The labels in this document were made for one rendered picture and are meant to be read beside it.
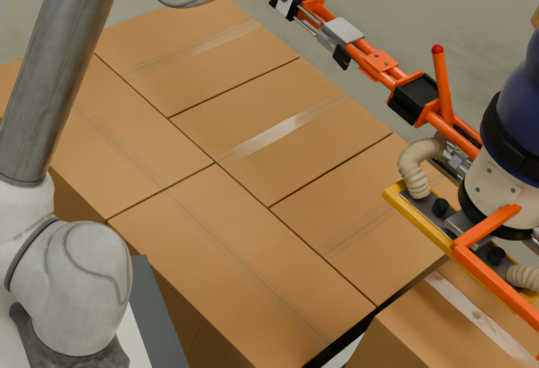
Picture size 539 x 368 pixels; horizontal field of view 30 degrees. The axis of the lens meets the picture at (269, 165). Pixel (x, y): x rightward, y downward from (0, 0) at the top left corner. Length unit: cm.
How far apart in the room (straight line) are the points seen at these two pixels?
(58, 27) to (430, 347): 94
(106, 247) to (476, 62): 316
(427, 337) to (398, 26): 277
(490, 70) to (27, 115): 323
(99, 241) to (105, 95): 120
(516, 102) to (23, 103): 82
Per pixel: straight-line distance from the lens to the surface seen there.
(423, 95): 199
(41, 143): 169
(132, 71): 297
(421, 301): 208
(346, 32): 207
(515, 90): 178
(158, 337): 207
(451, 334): 205
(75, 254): 168
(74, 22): 158
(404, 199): 193
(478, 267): 171
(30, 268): 174
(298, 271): 257
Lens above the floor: 239
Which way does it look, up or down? 41 degrees down
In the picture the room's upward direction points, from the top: 22 degrees clockwise
